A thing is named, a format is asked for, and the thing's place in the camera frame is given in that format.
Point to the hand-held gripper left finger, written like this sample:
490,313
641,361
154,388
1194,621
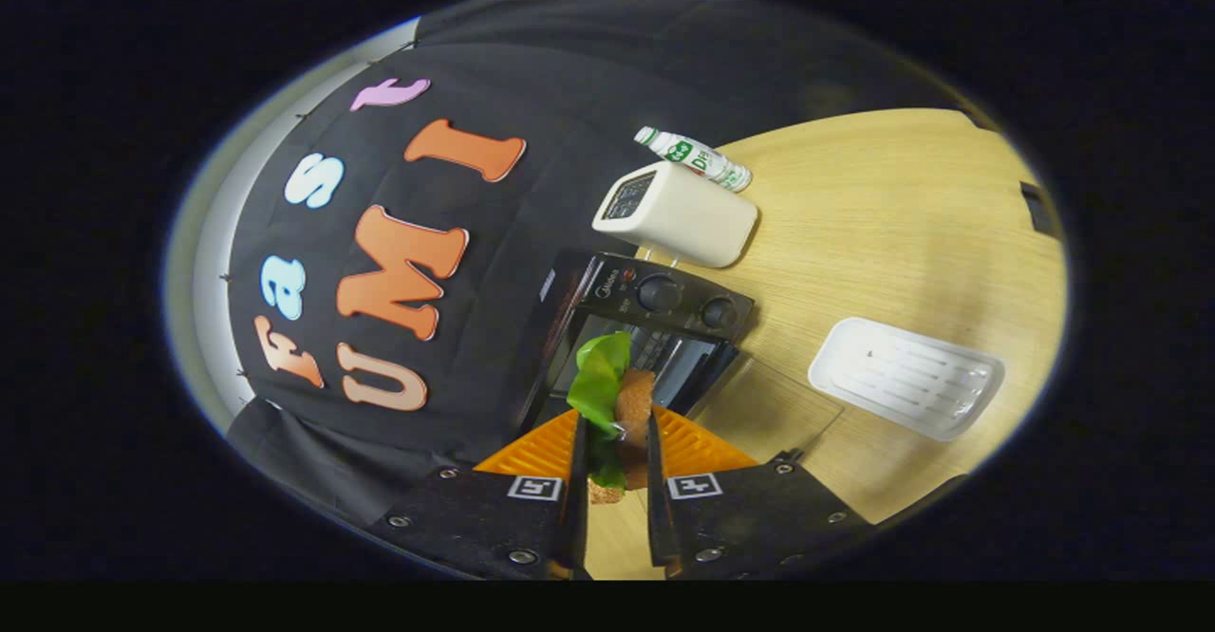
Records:
494,528

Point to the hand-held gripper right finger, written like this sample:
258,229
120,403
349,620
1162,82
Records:
750,523

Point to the white bread lettuce sandwich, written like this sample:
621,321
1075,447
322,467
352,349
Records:
600,385

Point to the black toaster oven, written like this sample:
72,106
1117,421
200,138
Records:
664,295

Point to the white bread toaster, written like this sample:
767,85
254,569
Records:
688,219

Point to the white plastic tray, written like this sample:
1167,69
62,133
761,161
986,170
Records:
902,376

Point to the white bottle with green label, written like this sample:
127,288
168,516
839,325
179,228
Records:
698,158

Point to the black table edge clip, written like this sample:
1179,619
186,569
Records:
1039,210

